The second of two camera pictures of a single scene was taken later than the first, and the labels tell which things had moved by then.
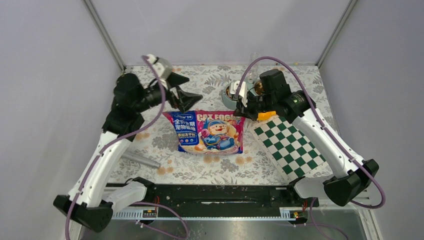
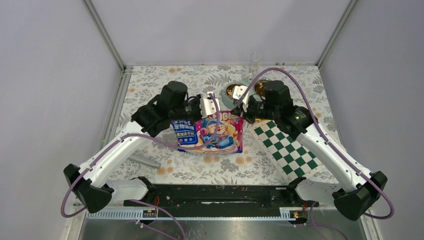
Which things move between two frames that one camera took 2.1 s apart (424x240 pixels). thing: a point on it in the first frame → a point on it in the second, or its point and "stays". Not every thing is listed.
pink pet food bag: [207, 131] stays
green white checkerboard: [291, 153] stays
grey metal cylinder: [133, 156] stays
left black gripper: [186, 100] → [196, 100]
